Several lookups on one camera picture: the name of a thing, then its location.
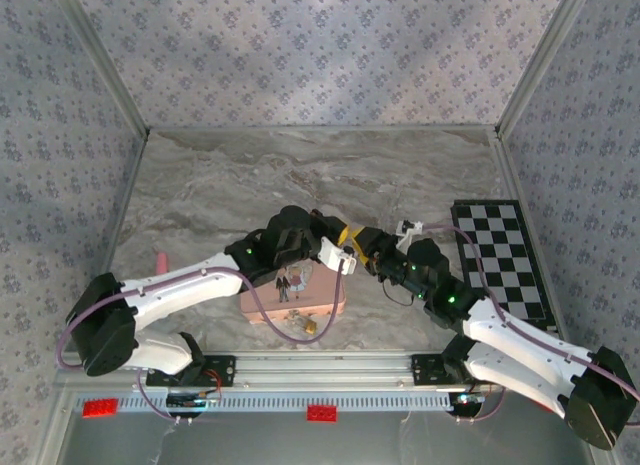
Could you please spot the aluminium frame post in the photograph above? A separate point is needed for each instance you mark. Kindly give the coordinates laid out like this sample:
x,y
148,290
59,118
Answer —
x,y
100,60
540,60

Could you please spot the pink cartoon print box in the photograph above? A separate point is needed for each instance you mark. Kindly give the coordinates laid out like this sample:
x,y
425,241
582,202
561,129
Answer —
x,y
320,295

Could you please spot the brass padlock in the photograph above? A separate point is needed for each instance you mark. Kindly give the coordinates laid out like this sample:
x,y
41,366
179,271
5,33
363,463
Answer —
x,y
311,328

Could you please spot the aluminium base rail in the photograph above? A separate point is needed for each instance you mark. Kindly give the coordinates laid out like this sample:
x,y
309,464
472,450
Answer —
x,y
320,369

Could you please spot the black white checkerboard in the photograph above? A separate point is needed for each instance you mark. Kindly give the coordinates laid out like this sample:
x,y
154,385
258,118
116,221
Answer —
x,y
505,255

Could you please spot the red toy brick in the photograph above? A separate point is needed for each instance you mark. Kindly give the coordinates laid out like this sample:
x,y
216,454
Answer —
x,y
101,408
322,413

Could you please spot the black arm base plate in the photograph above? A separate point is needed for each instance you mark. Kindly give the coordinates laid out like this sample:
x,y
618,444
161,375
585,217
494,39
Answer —
x,y
222,367
425,369

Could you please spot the small green circuit board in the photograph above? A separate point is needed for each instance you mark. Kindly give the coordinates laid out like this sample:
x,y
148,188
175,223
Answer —
x,y
466,399
192,401

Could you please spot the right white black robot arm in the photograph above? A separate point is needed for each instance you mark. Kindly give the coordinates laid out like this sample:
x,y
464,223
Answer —
x,y
520,335

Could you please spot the small pink stick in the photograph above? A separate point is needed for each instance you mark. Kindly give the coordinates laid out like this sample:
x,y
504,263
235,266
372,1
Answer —
x,y
161,264

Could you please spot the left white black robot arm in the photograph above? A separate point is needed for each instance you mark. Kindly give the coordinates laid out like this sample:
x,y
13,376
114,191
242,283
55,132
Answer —
x,y
175,290

